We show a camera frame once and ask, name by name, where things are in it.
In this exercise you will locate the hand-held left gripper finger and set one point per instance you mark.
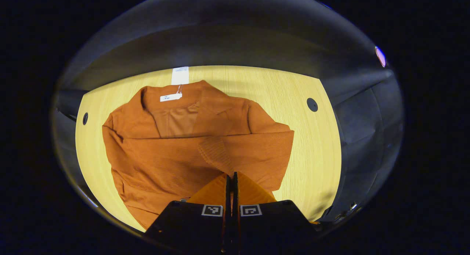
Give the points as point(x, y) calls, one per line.
point(227, 211)
point(235, 211)

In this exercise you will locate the orange ribbed jacket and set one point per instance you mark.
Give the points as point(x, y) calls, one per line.
point(165, 156)

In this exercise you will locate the black table grommet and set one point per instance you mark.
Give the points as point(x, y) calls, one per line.
point(312, 104)
point(85, 118)

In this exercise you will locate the white paper hang tag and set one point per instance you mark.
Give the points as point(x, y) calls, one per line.
point(180, 75)

